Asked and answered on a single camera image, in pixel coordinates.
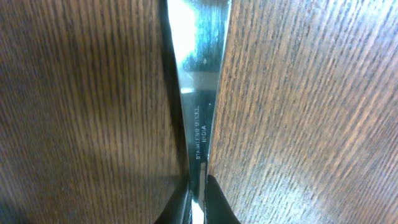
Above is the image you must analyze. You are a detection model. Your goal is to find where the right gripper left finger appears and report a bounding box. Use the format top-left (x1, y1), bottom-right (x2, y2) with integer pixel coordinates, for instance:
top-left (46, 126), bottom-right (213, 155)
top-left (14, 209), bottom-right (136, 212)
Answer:
top-left (154, 183), bottom-right (190, 224)

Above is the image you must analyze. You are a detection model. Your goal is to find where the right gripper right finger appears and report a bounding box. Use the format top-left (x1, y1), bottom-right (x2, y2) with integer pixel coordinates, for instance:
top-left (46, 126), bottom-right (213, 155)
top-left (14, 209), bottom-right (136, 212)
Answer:
top-left (205, 175), bottom-right (240, 224)

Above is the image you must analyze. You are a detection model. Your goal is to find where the steel tablespoon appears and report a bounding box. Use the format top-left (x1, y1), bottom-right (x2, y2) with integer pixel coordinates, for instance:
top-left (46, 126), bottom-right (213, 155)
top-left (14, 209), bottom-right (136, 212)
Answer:
top-left (166, 0), bottom-right (233, 224)

